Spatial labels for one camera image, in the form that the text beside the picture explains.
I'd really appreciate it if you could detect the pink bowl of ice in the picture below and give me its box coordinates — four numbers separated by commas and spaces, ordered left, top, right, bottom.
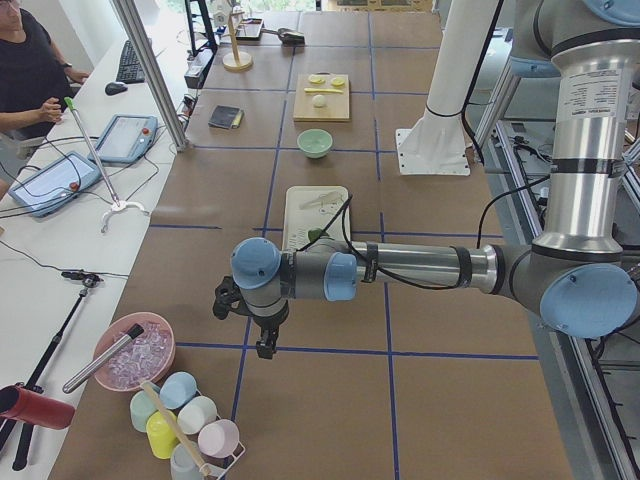
94, 312, 176, 392

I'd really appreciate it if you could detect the grey folded cloth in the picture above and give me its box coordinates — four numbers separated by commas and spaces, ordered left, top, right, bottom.
208, 105, 244, 129

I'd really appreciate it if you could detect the wooden cutting board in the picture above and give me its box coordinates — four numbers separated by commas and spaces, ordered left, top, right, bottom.
293, 73, 351, 122

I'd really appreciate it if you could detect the black keyboard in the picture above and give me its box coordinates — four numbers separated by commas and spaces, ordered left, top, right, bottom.
116, 40, 145, 84

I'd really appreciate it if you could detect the green ceramic bowl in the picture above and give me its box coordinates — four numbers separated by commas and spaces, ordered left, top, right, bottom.
297, 129, 333, 159

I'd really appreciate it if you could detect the white cup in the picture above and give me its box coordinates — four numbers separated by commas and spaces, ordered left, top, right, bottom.
177, 395, 218, 435

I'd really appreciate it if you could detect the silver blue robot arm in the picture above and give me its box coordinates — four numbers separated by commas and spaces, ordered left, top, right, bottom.
213, 1, 639, 359

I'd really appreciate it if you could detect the wooden mug tree stand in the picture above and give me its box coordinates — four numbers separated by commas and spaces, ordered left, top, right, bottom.
222, 1, 253, 72

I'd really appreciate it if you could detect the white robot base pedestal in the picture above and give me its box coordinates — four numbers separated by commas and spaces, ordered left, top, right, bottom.
396, 0, 501, 176

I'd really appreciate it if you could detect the yellow plastic knife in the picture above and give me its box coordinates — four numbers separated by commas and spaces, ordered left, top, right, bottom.
303, 87, 345, 94

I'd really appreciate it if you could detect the white steamed bun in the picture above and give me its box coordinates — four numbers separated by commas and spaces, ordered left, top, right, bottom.
312, 94, 327, 108

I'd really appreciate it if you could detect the blue cup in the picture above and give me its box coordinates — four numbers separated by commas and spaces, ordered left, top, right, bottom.
159, 371, 197, 410

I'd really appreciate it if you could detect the black computer mouse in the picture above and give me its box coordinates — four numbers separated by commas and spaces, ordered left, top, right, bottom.
104, 81, 128, 96

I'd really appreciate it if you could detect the person in black shirt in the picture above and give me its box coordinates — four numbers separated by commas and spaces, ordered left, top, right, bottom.
0, 0, 91, 201

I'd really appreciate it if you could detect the cream bear tray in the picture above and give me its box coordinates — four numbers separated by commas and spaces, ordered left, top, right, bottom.
282, 186, 349, 250

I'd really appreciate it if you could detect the grey cup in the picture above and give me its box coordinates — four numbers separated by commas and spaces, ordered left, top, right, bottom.
170, 444, 204, 480

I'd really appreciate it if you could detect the metal scoop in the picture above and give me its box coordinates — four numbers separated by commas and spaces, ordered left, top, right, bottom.
261, 28, 305, 46

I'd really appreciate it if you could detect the black tripod stick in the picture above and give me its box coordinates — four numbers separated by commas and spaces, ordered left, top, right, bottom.
1, 270, 102, 471

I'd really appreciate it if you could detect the yellow cup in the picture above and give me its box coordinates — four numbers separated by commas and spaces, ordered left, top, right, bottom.
146, 411, 179, 460

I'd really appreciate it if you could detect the teach pendant tablet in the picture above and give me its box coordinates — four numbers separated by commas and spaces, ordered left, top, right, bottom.
95, 114, 159, 164
9, 151, 101, 217

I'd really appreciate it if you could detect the steel tube with brush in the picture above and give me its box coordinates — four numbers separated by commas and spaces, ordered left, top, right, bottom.
62, 323, 144, 394

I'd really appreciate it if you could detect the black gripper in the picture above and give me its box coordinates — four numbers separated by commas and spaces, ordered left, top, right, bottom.
212, 276, 279, 358

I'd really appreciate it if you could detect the green cup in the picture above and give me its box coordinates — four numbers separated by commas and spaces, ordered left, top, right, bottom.
129, 390, 157, 433

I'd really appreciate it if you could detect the reacher grabber stick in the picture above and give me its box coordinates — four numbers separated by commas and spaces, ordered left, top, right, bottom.
64, 96, 150, 234

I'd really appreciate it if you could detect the white wire cup rack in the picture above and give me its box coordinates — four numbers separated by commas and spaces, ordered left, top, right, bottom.
189, 394, 247, 474

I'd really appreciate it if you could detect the pink cup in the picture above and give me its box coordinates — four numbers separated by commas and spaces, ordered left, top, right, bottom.
198, 419, 240, 458

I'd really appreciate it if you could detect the aluminium frame post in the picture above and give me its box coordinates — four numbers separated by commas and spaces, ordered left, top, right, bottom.
112, 0, 189, 152

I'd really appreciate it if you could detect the red cylinder bottle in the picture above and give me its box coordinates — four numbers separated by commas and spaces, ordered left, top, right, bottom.
1, 385, 75, 430

